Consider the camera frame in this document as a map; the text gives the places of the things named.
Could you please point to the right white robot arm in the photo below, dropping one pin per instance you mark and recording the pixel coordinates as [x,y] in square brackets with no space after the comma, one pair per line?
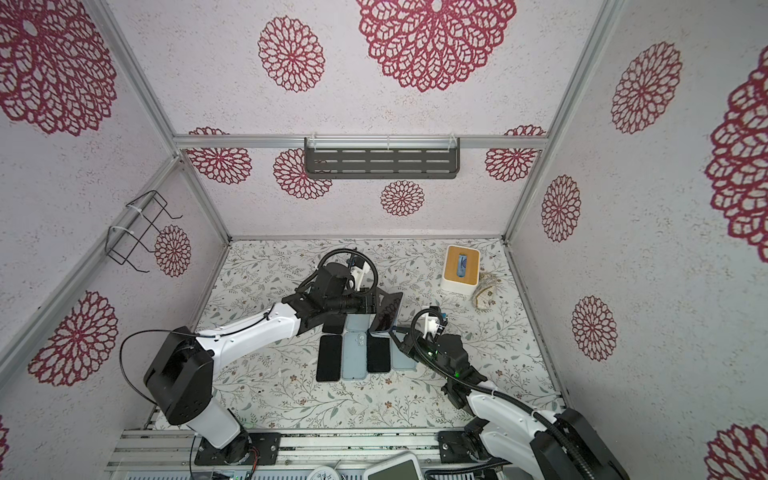
[542,443]

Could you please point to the white round timer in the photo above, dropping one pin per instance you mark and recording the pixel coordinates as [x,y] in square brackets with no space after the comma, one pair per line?
[324,473]

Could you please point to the black wire wall rack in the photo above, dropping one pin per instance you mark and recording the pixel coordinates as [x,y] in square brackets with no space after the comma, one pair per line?
[122,241]

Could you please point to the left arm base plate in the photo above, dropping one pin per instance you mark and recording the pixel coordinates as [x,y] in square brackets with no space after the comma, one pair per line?
[264,447]

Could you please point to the black phone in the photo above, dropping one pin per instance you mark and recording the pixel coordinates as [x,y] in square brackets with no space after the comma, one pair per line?
[386,314]
[334,324]

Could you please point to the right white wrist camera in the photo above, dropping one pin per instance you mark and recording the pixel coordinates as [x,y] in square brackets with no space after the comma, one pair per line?
[434,322]

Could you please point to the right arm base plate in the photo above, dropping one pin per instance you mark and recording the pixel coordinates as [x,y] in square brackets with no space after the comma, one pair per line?
[460,447]

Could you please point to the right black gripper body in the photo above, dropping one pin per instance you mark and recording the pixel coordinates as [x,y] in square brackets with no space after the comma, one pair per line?
[420,349]

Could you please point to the white display device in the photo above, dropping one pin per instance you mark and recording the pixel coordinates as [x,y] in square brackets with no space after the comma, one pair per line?
[404,466]

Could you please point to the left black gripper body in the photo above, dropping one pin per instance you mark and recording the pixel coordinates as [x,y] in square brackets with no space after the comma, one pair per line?
[352,303]

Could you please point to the grey wall shelf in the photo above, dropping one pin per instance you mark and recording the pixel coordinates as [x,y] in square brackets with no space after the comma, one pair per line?
[382,160]

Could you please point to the white wooden-top tissue box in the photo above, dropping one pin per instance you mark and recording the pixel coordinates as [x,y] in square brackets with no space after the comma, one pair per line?
[461,270]

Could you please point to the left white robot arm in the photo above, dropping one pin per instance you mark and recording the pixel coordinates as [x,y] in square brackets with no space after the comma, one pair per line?
[179,378]

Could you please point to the light blue case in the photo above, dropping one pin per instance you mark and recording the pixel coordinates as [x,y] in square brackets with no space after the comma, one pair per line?
[358,322]
[399,361]

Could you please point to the blue phone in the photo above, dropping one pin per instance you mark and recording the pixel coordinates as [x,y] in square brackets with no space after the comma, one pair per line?
[378,355]

